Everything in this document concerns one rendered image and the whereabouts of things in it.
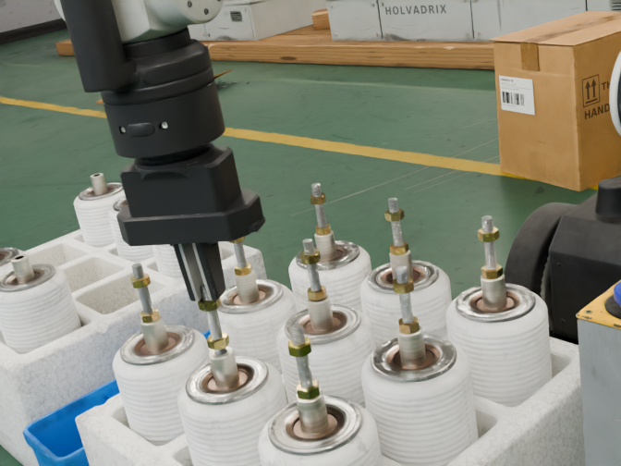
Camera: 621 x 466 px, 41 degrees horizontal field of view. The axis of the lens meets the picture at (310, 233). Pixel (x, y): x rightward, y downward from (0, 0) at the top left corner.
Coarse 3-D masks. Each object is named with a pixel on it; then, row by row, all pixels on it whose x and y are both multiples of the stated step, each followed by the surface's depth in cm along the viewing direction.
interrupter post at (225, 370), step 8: (232, 352) 73; (216, 360) 73; (224, 360) 73; (232, 360) 73; (216, 368) 73; (224, 368) 73; (232, 368) 73; (216, 376) 73; (224, 376) 73; (232, 376) 73; (216, 384) 74; (224, 384) 73; (232, 384) 74
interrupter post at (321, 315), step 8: (328, 296) 80; (312, 304) 80; (320, 304) 79; (328, 304) 80; (312, 312) 80; (320, 312) 80; (328, 312) 80; (312, 320) 80; (320, 320) 80; (328, 320) 80; (312, 328) 81; (320, 328) 80; (328, 328) 80
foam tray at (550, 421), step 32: (576, 352) 82; (576, 384) 78; (96, 416) 86; (480, 416) 77; (512, 416) 75; (544, 416) 74; (576, 416) 78; (96, 448) 85; (128, 448) 80; (160, 448) 79; (480, 448) 71; (512, 448) 72; (544, 448) 75; (576, 448) 79
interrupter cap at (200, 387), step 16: (208, 368) 77; (240, 368) 76; (256, 368) 75; (192, 384) 75; (208, 384) 75; (240, 384) 74; (256, 384) 73; (192, 400) 72; (208, 400) 71; (224, 400) 71
